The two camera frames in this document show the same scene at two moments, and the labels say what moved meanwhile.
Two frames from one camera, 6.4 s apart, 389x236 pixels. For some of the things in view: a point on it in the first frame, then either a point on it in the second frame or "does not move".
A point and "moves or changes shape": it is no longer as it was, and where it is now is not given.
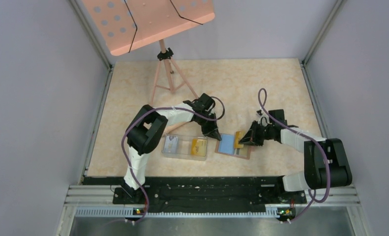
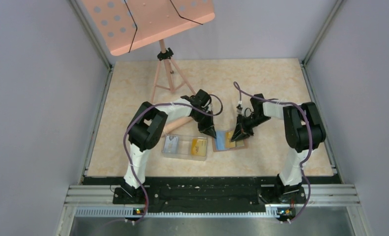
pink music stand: [125, 25] does not move
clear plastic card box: [185, 147] does not move
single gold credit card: [239, 135] moves or changes shape
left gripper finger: [208, 130] does not move
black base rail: [166, 195] does not move
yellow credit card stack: [198, 147] does not move
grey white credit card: [171, 145] does not move
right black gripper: [251, 137] to [240, 130]
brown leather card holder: [226, 146] moves or changes shape
